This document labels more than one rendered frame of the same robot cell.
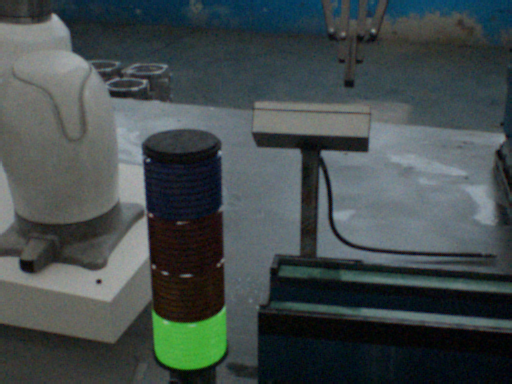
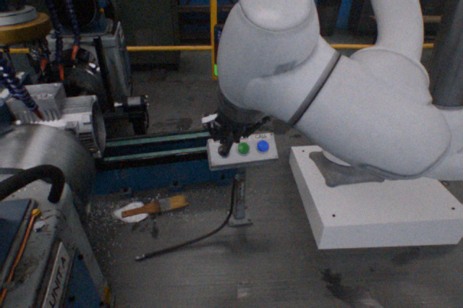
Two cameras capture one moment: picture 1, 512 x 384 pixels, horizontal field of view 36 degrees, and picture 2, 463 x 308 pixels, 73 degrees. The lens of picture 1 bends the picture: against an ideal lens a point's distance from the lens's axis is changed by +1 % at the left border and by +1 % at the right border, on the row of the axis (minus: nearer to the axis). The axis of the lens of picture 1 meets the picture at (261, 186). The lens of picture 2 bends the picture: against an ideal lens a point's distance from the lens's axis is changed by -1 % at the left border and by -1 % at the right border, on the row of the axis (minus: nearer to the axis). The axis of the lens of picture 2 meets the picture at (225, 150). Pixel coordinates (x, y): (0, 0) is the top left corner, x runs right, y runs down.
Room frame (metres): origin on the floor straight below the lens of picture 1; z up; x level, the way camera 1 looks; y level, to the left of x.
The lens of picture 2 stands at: (1.68, -0.33, 1.51)
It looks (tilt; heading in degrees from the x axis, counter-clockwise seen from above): 36 degrees down; 160
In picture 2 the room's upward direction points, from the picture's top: straight up
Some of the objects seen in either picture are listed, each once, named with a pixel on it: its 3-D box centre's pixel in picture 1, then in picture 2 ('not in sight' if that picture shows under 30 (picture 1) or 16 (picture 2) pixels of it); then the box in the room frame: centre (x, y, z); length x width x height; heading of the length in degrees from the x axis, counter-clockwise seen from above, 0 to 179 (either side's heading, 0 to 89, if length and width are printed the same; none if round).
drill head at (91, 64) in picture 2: not in sight; (81, 79); (0.43, -0.47, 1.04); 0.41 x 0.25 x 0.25; 171
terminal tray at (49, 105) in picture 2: not in sight; (40, 103); (0.75, -0.56, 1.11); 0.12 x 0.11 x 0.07; 81
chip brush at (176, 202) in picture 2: not in sight; (155, 207); (0.96, -0.30, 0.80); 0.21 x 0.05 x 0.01; 89
